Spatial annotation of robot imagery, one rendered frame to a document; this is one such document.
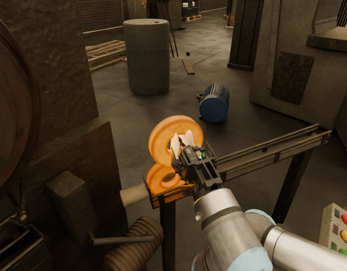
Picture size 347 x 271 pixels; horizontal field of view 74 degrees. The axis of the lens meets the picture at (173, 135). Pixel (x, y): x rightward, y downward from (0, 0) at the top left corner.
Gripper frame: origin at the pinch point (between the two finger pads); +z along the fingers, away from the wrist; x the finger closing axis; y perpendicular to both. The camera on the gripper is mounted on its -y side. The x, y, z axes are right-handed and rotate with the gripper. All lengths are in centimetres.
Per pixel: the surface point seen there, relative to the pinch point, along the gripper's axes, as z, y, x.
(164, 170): 1.0, -17.2, 2.0
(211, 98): 114, -96, -92
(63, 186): 1.7, -13.0, 32.3
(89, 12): 748, -256, -29
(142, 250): -14.9, -38.8, 14.1
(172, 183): -0.1, -25.8, -1.0
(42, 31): 29.2, 17.9, 28.0
